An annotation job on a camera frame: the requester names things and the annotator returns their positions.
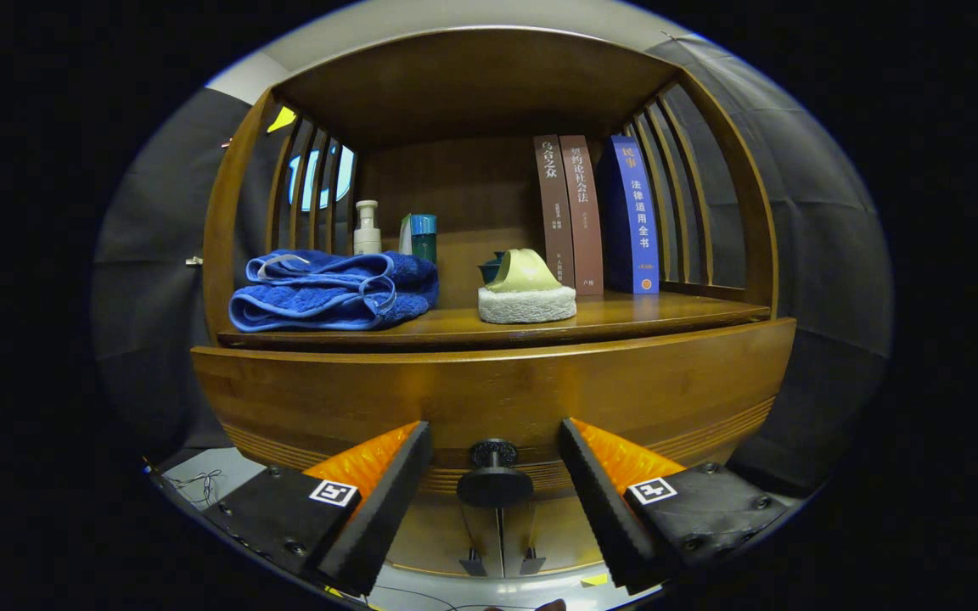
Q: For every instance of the wooden cabinet door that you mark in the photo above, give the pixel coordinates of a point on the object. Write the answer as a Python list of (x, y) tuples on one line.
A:
[(442, 535), (553, 535)]

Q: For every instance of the blue lidded cup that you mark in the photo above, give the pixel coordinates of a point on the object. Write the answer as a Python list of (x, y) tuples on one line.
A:
[(489, 271)]

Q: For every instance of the folded blue towel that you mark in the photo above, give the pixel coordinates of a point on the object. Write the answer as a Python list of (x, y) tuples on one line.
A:
[(328, 297)]

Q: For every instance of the blue book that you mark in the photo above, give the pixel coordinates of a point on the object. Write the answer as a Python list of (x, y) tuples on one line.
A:
[(635, 212)]

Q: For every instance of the wooden cabinet countertop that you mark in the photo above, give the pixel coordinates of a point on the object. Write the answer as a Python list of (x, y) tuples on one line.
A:
[(625, 314)]

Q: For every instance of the wooden cabinet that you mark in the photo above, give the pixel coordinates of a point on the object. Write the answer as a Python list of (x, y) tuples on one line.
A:
[(455, 76)]

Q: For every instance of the white pump bottle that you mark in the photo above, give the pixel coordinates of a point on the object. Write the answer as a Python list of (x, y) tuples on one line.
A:
[(367, 239)]

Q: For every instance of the wooden drawer with black knob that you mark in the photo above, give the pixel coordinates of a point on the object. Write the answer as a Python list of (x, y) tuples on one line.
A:
[(497, 390)]

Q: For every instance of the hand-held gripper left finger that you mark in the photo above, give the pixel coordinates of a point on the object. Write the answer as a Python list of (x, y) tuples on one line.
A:
[(379, 518)]

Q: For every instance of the green scrub brush white sponge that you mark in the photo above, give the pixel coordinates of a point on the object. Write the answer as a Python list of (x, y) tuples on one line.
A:
[(527, 305)]

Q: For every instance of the brown book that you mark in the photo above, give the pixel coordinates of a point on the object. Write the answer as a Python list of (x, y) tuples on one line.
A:
[(582, 212), (553, 204)]

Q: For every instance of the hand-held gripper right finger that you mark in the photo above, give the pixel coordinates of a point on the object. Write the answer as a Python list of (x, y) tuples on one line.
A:
[(608, 518)]

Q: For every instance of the white tube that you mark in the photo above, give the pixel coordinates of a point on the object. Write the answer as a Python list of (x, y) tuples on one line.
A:
[(405, 238)]

